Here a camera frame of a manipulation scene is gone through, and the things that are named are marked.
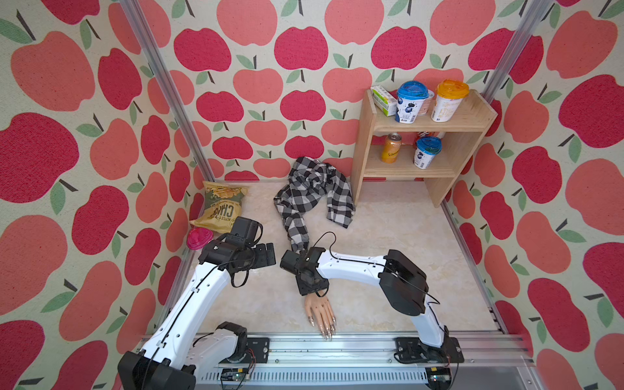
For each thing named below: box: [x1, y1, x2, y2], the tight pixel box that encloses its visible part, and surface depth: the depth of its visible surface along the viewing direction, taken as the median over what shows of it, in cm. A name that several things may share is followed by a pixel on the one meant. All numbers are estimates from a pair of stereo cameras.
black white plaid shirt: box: [273, 156, 356, 253], surface depth 113 cm
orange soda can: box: [381, 132, 403, 165], surface depth 95 cm
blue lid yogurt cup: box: [394, 80, 430, 125], surface depth 76 cm
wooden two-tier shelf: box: [350, 89, 499, 208], surface depth 88 cm
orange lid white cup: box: [430, 78, 470, 123], surface depth 77 cm
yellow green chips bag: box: [189, 181, 248, 234], surface depth 106 cm
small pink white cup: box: [417, 89, 436, 116], surface depth 83 cm
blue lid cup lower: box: [414, 135, 443, 170], surface depth 93 cm
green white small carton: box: [370, 85, 398, 117], surface depth 85 cm
